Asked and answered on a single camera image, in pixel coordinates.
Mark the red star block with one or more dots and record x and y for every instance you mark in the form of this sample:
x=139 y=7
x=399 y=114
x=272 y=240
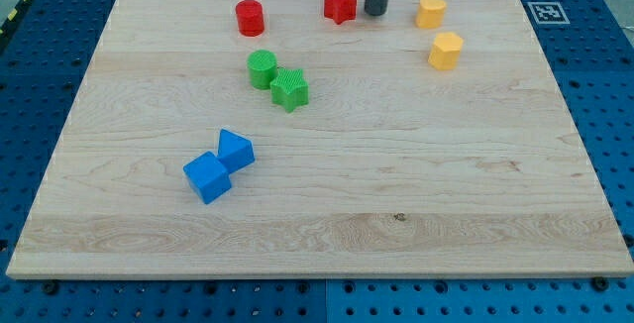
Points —
x=340 y=11

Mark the green star block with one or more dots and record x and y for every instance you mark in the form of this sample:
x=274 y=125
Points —
x=289 y=89

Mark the yellow heart block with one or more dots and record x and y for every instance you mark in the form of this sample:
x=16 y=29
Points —
x=430 y=14

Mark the yellow pentagon block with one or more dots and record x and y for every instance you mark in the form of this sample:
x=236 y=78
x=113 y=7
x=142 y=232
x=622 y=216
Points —
x=446 y=50

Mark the red cylinder block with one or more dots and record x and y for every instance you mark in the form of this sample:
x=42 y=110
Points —
x=250 y=18

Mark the green cylinder block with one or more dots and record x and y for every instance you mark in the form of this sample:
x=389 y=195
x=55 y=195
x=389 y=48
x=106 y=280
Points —
x=262 y=68

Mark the white fiducial marker tag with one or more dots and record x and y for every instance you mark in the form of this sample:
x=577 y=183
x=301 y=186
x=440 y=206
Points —
x=548 y=13

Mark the wooden board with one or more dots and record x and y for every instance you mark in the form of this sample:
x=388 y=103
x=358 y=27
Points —
x=394 y=169

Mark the blue triangle block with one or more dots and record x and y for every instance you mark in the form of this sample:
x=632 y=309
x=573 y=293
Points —
x=234 y=151

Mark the blue cube block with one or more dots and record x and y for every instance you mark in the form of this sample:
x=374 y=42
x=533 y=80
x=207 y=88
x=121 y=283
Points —
x=207 y=177

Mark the black bolt front right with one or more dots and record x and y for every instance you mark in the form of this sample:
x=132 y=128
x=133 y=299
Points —
x=600 y=283

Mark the black bolt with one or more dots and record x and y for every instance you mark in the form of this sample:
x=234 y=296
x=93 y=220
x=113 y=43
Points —
x=50 y=287
x=600 y=283

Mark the black bolt front left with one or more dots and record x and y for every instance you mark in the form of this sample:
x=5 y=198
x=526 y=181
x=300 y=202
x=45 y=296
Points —
x=50 y=287

